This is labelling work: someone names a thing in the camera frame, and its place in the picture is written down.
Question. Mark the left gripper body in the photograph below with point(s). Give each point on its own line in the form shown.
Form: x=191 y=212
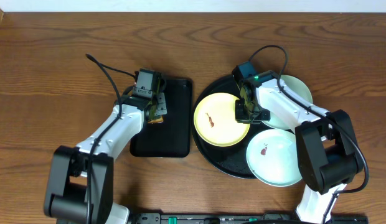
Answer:
x=154 y=111

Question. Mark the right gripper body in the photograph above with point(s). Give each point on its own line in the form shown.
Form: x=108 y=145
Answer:
x=249 y=114

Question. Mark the yellow sponge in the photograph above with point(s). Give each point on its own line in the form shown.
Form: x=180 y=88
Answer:
x=156 y=120

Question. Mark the yellow plate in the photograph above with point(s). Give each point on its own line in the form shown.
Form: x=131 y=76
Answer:
x=214 y=120

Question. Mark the light green plate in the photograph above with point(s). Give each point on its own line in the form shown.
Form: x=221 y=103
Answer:
x=298 y=87
x=272 y=158

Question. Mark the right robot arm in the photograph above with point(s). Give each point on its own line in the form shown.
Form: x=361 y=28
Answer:
x=327 y=153

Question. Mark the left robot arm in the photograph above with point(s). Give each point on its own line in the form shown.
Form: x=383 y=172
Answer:
x=80 y=183

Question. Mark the rectangular black tray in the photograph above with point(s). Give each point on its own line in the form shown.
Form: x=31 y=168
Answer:
x=171 y=137

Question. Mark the round black tray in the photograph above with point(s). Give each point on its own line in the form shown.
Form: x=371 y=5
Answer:
x=230 y=160

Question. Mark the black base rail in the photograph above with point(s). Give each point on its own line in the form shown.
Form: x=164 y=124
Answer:
x=157 y=218

